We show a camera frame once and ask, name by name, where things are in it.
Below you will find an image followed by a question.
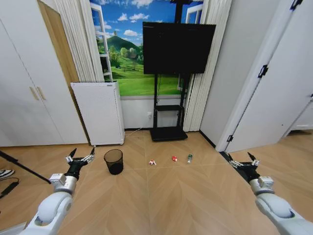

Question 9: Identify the black tripod leg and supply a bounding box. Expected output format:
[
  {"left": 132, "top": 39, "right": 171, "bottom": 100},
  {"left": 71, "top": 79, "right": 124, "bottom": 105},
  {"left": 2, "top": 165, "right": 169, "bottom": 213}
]
[{"left": 0, "top": 150, "right": 52, "bottom": 185}]

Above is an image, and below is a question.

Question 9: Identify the white door with black hinges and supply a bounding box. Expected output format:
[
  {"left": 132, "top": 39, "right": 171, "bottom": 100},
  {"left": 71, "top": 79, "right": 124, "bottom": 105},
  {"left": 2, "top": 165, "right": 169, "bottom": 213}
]
[{"left": 216, "top": 0, "right": 313, "bottom": 154}]

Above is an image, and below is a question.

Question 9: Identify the white power cable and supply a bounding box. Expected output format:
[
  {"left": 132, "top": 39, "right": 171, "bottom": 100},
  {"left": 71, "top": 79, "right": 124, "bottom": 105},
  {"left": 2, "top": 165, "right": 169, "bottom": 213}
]
[{"left": 93, "top": 126, "right": 143, "bottom": 148}]

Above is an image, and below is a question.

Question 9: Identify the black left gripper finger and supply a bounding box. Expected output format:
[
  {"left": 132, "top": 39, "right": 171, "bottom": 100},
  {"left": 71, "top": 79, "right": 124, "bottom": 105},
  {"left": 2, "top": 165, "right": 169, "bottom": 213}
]
[
  {"left": 81, "top": 147, "right": 95, "bottom": 165},
  {"left": 65, "top": 148, "right": 77, "bottom": 164}
]

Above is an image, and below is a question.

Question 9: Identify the black mesh trash bin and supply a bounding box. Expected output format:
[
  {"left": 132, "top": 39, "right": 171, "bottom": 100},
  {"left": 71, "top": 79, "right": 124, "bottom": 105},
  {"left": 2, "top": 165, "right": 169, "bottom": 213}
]
[{"left": 103, "top": 149, "right": 124, "bottom": 175}]

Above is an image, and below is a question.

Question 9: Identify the white wardrobe with handles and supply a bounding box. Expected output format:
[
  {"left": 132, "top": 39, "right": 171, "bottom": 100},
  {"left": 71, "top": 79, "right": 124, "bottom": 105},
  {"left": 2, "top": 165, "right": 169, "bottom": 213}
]
[{"left": 0, "top": 0, "right": 89, "bottom": 148}]

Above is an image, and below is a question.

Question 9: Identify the black television screen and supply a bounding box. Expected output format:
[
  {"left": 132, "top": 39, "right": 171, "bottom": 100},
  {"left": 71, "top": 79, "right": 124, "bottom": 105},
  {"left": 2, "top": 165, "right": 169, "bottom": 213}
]
[{"left": 142, "top": 21, "right": 217, "bottom": 75}]

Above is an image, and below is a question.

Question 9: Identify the white air purifier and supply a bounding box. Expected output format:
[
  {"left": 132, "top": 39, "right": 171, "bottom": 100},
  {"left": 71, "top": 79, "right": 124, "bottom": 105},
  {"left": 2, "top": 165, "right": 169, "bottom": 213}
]
[{"left": 70, "top": 81, "right": 126, "bottom": 146}]

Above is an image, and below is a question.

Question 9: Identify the landscape window wall poster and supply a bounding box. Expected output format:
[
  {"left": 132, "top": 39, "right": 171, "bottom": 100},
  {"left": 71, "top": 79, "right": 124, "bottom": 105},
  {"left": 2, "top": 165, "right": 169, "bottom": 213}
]
[{"left": 89, "top": 0, "right": 204, "bottom": 96}]

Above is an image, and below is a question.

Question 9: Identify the black television floor stand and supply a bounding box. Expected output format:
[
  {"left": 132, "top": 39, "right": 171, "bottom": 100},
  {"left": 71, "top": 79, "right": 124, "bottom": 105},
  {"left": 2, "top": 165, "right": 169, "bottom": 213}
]
[{"left": 149, "top": 0, "right": 189, "bottom": 142}]

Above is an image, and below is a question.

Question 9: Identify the white pleated curtain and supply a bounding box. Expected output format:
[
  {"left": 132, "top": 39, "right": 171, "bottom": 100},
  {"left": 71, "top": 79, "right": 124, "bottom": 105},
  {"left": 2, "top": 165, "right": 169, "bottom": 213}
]
[
  {"left": 53, "top": 0, "right": 105, "bottom": 83},
  {"left": 182, "top": 0, "right": 232, "bottom": 132}
]

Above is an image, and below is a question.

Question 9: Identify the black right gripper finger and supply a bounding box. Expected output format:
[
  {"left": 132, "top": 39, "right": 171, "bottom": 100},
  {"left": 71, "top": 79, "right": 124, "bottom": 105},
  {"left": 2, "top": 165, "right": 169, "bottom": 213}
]
[
  {"left": 227, "top": 153, "right": 245, "bottom": 169},
  {"left": 247, "top": 152, "right": 261, "bottom": 167}
]

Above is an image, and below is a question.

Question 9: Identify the black strap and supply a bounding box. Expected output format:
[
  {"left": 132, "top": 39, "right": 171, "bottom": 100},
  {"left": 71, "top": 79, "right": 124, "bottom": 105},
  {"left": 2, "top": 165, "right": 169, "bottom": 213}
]
[{"left": 0, "top": 177, "right": 20, "bottom": 199}]

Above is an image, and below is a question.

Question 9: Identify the black white striped shoe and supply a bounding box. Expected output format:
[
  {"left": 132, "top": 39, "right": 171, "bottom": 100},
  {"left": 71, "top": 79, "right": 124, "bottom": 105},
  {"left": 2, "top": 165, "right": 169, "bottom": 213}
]
[{"left": 0, "top": 169, "right": 15, "bottom": 179}]

